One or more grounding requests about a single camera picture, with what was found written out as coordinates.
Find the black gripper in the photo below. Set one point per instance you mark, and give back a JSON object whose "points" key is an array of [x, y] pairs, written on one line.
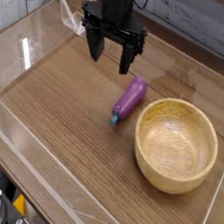
{"points": [[114, 19]]}

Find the purple toy eggplant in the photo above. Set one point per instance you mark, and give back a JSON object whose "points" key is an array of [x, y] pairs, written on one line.
{"points": [[133, 94]]}

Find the brown wooden bowl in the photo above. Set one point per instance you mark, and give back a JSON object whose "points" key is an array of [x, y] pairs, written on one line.
{"points": [[175, 145]]}

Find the clear acrylic corner bracket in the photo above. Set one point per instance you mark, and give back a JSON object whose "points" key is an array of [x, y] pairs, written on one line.
{"points": [[72, 20]]}

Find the clear acrylic barrier wall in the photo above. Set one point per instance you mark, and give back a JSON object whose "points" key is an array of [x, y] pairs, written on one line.
{"points": [[56, 193]]}

